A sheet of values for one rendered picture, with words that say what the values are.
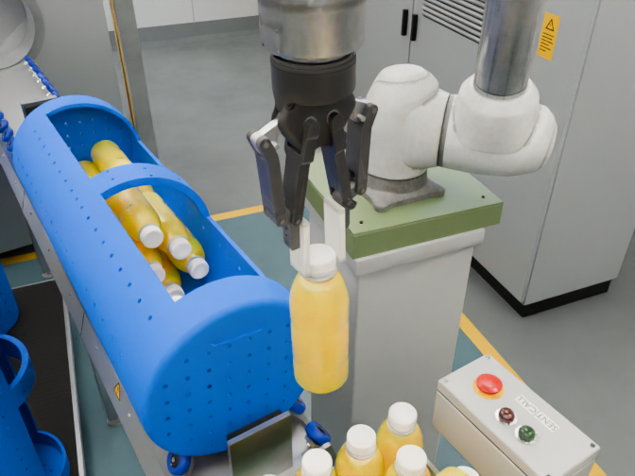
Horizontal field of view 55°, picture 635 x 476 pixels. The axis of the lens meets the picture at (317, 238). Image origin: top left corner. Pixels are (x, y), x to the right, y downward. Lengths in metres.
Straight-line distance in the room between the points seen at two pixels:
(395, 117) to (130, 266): 0.61
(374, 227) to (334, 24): 0.81
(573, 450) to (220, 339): 0.48
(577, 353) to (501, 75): 1.68
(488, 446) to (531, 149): 0.61
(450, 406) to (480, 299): 1.90
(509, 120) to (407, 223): 0.29
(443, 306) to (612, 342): 1.37
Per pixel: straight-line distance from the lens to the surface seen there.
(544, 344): 2.68
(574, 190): 2.47
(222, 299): 0.83
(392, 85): 1.27
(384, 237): 1.29
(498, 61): 1.18
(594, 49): 2.22
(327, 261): 0.65
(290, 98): 0.54
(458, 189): 1.45
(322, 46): 0.51
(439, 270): 1.44
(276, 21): 0.51
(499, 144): 1.25
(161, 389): 0.86
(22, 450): 1.83
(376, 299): 1.40
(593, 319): 2.87
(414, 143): 1.28
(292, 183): 0.59
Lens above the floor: 1.77
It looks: 35 degrees down
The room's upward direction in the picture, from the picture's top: straight up
